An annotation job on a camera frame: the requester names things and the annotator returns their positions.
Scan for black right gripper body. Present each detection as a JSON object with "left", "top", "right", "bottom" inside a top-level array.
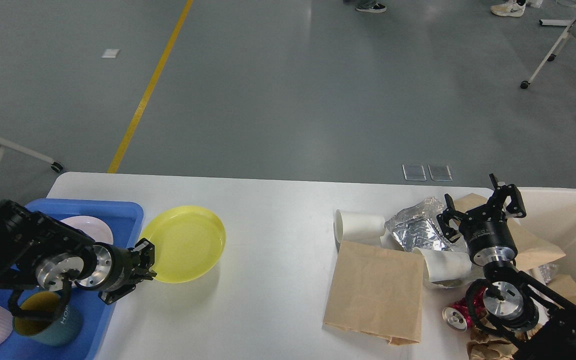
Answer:
[{"left": 460, "top": 213, "right": 518, "bottom": 265}]

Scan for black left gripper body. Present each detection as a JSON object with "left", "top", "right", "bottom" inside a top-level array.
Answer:
[{"left": 76, "top": 243, "right": 132, "bottom": 292}]

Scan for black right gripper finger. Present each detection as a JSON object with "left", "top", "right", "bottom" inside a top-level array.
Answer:
[
  {"left": 437, "top": 193, "right": 469, "bottom": 244},
  {"left": 473, "top": 173, "right": 527, "bottom": 222}
]

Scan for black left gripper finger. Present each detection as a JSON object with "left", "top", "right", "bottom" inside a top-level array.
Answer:
[
  {"left": 98, "top": 269, "right": 158, "bottom": 305},
  {"left": 127, "top": 238, "right": 156, "bottom": 274}
]

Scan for yellow plastic plate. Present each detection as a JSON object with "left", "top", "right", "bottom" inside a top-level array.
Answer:
[{"left": 141, "top": 205, "right": 227, "bottom": 284}]

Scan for dark green mug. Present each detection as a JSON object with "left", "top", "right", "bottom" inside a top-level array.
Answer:
[{"left": 13, "top": 291, "right": 83, "bottom": 347}]

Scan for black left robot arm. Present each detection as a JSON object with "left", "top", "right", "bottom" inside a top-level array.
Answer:
[{"left": 0, "top": 200, "right": 157, "bottom": 322}]

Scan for crushed white paper cup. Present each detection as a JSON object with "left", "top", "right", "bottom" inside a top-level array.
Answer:
[{"left": 413, "top": 247, "right": 473, "bottom": 283}]

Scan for crumpled silver foil bag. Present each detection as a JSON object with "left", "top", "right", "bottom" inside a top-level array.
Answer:
[{"left": 384, "top": 196, "right": 467, "bottom": 253}]

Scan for blue plastic tray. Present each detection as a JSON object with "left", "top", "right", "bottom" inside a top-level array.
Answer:
[{"left": 0, "top": 198, "right": 144, "bottom": 360}]

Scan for white round plate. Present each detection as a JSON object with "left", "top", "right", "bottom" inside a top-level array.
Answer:
[{"left": 60, "top": 215, "right": 114, "bottom": 245}]

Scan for brown paper bag on bin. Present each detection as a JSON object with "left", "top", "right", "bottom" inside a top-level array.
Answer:
[{"left": 454, "top": 193, "right": 566, "bottom": 271}]

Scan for right floor socket cover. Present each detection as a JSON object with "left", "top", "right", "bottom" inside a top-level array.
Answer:
[{"left": 427, "top": 164, "right": 453, "bottom": 182}]

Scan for floor socket cover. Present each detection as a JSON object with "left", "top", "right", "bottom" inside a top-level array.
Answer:
[
  {"left": 427, "top": 164, "right": 453, "bottom": 182},
  {"left": 402, "top": 164, "right": 428, "bottom": 182}
]

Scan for left floor socket cover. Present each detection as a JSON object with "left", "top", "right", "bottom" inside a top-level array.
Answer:
[{"left": 402, "top": 164, "right": 428, "bottom": 182}]

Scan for crushed red soda can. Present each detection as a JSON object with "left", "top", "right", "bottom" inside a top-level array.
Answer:
[{"left": 441, "top": 291, "right": 487, "bottom": 332}]

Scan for brown paper inside bin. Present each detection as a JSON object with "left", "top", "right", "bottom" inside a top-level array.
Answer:
[{"left": 546, "top": 274, "right": 576, "bottom": 305}]

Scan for flat brown paper bag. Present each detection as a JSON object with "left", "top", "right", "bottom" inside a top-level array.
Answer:
[{"left": 323, "top": 241, "right": 426, "bottom": 346}]

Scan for upright-lying white paper cup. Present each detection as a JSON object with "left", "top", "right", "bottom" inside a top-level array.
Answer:
[{"left": 333, "top": 209, "right": 386, "bottom": 244}]

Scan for crumpled brown paper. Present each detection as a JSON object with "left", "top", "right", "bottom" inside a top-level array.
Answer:
[{"left": 466, "top": 326, "right": 518, "bottom": 360}]

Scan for white sneaker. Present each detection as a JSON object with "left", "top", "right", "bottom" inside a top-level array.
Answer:
[{"left": 489, "top": 0, "right": 526, "bottom": 18}]

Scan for black sneaker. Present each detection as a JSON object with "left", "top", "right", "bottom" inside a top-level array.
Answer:
[{"left": 355, "top": 0, "right": 387, "bottom": 14}]

